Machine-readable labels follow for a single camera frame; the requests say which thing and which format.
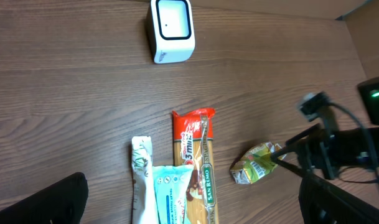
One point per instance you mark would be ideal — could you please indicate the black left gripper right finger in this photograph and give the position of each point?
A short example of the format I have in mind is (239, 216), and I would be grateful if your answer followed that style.
(322, 202)

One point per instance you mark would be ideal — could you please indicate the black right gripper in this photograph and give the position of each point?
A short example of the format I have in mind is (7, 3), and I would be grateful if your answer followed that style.
(316, 150)

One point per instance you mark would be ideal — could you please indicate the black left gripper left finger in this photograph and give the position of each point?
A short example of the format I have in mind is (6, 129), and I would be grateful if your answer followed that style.
(61, 202)

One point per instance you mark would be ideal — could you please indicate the green snack packet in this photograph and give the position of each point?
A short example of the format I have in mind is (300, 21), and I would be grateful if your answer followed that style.
(255, 164)

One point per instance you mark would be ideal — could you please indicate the white leaf-print pack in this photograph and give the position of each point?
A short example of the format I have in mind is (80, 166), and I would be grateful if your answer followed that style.
(144, 199)

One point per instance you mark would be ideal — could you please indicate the orange spaghetti packet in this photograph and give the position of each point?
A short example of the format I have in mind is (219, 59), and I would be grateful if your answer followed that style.
(192, 137)

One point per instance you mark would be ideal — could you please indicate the teal wet wipes pack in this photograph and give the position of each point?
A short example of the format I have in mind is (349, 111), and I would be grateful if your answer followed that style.
(170, 186)

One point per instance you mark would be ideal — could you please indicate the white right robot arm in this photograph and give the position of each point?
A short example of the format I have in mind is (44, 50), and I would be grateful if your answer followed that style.
(369, 93)

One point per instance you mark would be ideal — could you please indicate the white barcode scanner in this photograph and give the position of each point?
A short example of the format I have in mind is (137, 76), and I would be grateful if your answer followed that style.
(170, 30)

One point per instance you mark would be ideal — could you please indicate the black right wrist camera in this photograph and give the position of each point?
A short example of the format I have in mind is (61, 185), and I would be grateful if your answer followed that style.
(313, 106)

